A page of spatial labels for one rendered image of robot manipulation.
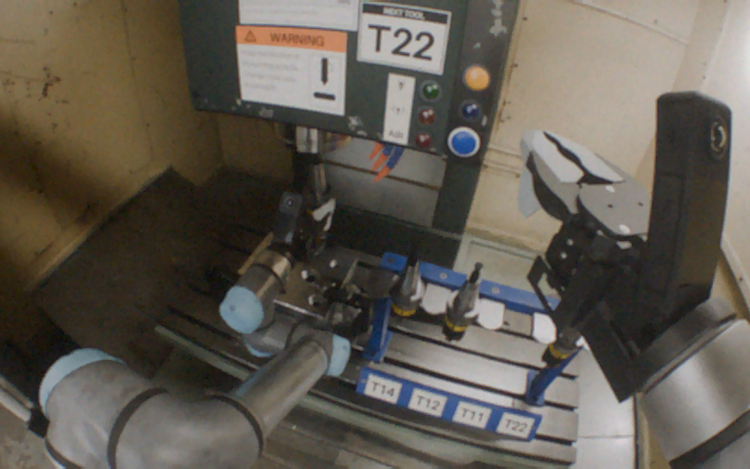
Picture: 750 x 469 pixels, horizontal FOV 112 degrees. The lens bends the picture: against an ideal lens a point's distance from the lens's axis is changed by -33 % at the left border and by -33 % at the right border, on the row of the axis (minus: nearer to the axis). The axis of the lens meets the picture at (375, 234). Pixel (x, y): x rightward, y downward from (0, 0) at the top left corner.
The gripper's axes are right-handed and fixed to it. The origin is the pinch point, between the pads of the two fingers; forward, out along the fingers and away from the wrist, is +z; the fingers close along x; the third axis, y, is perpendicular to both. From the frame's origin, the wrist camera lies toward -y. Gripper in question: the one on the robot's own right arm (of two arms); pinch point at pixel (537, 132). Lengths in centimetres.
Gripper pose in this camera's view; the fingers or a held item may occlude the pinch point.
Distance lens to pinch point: 32.1
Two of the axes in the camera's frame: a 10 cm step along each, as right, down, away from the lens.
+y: -0.7, 7.5, 6.6
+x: 9.8, -0.8, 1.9
